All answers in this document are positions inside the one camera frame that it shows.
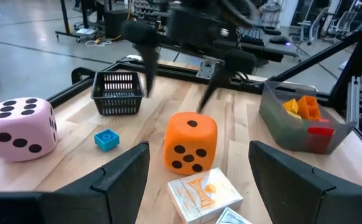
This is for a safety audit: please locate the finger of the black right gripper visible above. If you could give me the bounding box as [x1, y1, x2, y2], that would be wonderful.
[121, 20, 160, 98]
[196, 49, 257, 113]

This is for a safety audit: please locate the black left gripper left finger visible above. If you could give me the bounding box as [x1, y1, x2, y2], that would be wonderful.
[0, 141, 151, 224]

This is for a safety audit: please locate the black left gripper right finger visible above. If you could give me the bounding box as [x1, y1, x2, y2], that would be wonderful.
[248, 140, 362, 224]

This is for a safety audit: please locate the long green toy brick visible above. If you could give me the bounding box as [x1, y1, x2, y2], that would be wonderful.
[272, 116, 309, 151]

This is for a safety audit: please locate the yellow toy brick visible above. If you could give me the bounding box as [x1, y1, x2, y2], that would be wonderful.
[282, 98, 299, 114]

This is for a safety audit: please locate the blue-print card deck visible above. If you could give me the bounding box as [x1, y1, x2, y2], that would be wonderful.
[215, 207, 253, 224]

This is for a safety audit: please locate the teal small toy block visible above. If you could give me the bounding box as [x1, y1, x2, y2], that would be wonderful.
[93, 129, 121, 152]

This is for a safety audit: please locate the red toy brick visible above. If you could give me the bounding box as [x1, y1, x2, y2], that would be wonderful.
[306, 126, 336, 154]

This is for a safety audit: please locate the orange wedge toy brick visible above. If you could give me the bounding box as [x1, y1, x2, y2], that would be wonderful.
[297, 95, 322, 121]

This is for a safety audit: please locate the orange foam die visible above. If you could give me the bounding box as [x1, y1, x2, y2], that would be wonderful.
[163, 111, 218, 176]

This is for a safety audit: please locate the pink foam die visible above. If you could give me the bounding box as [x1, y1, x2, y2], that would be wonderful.
[0, 96, 59, 162]

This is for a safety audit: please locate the black workbench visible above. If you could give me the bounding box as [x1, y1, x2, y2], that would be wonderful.
[155, 37, 299, 63]

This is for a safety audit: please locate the black computer tower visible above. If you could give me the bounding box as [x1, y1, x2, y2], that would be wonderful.
[103, 9, 129, 40]

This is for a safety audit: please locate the black keyboard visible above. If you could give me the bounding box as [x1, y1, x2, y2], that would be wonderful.
[238, 27, 265, 47]

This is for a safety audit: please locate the black computer mouse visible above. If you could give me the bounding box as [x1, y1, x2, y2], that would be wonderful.
[269, 35, 292, 45]

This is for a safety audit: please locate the grey translucent plastic tray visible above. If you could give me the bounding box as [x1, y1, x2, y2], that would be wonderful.
[258, 80, 358, 156]

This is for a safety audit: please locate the black rolling table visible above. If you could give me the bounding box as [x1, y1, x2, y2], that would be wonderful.
[55, 0, 107, 41]

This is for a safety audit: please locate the black slotted plastic basket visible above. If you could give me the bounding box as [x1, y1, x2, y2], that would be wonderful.
[90, 71, 146, 116]

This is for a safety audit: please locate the grey office chair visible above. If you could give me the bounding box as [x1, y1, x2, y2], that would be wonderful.
[295, 6, 331, 55]
[327, 11, 359, 43]

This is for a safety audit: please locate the grey metal base plate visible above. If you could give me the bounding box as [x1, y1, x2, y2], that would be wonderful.
[195, 60, 216, 80]

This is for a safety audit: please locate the white cable coil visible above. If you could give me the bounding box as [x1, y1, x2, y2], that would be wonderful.
[85, 39, 113, 47]

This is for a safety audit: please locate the black frame clamp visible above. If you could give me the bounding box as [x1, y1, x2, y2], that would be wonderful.
[71, 67, 95, 85]

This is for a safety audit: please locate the silver aluminium rail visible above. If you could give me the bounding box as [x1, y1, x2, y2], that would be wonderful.
[347, 76, 361, 125]

